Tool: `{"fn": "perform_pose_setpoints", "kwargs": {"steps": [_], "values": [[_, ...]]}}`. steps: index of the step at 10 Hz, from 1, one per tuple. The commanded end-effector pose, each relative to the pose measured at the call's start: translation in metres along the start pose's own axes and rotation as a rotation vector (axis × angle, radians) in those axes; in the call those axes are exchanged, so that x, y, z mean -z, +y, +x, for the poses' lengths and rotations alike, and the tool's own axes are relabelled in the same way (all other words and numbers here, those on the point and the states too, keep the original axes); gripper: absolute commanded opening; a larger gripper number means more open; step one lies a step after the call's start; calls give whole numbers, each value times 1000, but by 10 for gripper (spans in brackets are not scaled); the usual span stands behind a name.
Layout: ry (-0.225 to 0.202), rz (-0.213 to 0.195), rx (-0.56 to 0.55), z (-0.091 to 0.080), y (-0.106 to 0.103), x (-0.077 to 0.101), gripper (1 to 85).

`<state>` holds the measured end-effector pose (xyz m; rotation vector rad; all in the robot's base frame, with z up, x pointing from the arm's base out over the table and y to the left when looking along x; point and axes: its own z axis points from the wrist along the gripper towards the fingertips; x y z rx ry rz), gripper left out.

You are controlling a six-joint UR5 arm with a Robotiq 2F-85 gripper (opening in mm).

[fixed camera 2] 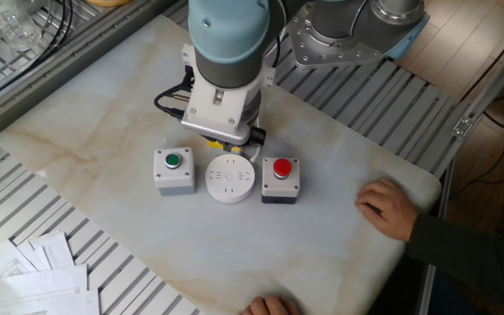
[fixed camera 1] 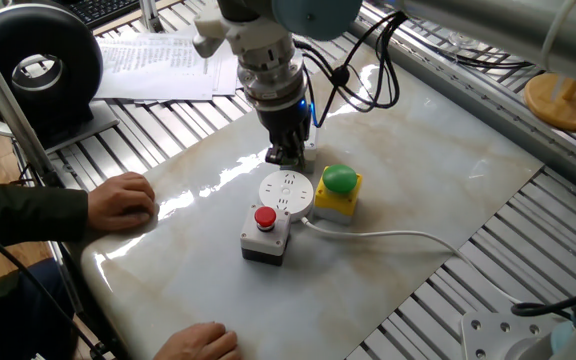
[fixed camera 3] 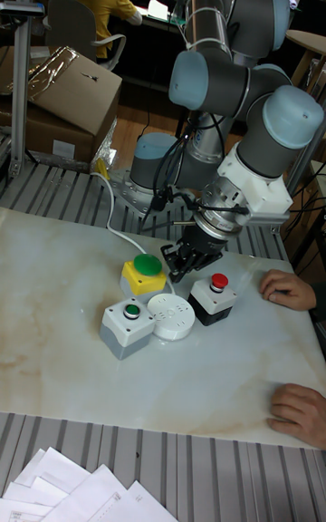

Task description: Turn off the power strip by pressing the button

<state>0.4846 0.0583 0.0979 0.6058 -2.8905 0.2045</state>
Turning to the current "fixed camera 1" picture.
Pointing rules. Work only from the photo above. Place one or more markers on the round white power strip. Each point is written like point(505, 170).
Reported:
point(285, 192)

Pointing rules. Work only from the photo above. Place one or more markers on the person's left forearm dark sleeve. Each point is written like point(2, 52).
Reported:
point(23, 215)

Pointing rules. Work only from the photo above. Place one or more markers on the person's right hand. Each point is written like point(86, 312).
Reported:
point(203, 345)

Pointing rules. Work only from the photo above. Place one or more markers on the black computer keyboard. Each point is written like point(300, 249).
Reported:
point(103, 11)

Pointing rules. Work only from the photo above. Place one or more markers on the round wooden stand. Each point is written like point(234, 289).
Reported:
point(563, 107)

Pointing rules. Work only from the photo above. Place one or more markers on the metal robot mounting plate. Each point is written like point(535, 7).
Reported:
point(493, 335)

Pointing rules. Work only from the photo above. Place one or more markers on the grey metal base plate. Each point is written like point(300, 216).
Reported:
point(88, 130)

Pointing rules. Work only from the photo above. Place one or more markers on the yellow box green mushroom button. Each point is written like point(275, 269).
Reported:
point(335, 200)

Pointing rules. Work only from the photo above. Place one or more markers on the person's left hand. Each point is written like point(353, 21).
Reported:
point(120, 202)

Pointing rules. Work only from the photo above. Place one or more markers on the black white box red button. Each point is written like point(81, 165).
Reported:
point(263, 240)

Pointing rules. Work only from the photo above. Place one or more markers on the white printed paper sheet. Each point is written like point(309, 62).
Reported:
point(158, 67)
point(227, 75)

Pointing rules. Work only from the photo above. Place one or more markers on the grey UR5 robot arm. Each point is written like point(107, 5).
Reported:
point(268, 45)

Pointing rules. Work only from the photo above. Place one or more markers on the marble pattern slab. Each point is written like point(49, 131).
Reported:
point(368, 280)

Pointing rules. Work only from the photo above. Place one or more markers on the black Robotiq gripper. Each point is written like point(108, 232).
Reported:
point(285, 125)

